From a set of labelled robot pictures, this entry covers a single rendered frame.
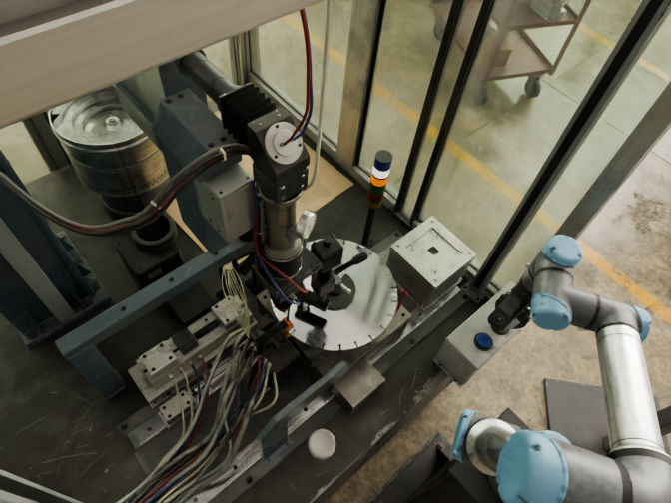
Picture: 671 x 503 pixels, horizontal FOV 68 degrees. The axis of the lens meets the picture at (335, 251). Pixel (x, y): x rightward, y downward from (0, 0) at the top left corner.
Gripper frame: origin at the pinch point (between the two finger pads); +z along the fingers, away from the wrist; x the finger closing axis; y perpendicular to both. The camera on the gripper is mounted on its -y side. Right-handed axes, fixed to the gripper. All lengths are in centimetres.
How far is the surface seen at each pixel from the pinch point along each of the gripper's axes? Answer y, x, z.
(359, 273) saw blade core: -20.3, 33.5, -3.7
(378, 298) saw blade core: -21.5, 24.9, -3.6
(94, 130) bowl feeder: -52, 113, -12
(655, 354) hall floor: 107, -49, 92
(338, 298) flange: -30.1, 30.9, -4.8
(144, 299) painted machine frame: -68, 55, -13
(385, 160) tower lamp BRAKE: -3, 47, -25
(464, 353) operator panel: -12.6, 1.1, 1.6
